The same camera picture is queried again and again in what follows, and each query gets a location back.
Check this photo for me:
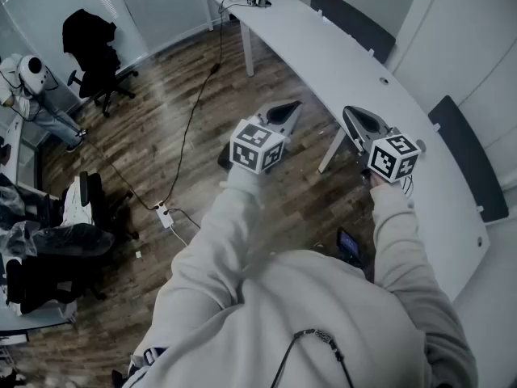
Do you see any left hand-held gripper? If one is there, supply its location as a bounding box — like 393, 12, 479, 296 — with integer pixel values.
229, 99, 305, 175

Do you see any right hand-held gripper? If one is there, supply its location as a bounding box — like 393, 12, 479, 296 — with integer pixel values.
342, 105, 423, 184

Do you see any small black trash bin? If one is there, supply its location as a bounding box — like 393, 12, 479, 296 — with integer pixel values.
216, 145, 235, 172

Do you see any person's left forearm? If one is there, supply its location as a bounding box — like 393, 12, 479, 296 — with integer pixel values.
171, 163, 271, 310

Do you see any person's right forearm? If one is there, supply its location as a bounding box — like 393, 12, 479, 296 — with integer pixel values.
369, 178, 445, 294

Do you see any dark desk partition panel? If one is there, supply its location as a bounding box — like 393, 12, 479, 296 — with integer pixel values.
310, 0, 397, 65
427, 95, 509, 225

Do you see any black chest-mounted screen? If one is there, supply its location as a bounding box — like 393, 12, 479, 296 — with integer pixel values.
337, 227, 364, 268

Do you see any white curved desk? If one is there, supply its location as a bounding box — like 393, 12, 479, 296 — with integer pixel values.
195, 0, 492, 301

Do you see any white power strip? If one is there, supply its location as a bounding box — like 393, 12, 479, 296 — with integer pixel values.
155, 201, 175, 230

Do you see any black chair with white garment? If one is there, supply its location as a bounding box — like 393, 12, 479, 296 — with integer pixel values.
60, 171, 141, 242

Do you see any person's torso in pale hoodie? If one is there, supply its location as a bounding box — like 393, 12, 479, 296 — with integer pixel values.
120, 248, 481, 388

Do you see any office chair with black jacket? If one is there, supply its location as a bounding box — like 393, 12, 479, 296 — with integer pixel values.
62, 8, 139, 119

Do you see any plastic-wrapped black chair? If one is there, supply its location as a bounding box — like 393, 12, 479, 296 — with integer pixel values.
0, 216, 116, 315

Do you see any black power cable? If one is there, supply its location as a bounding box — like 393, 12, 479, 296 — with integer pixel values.
159, 0, 227, 209

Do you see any black neck lanyard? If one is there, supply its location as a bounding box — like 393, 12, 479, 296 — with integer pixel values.
270, 328, 356, 388

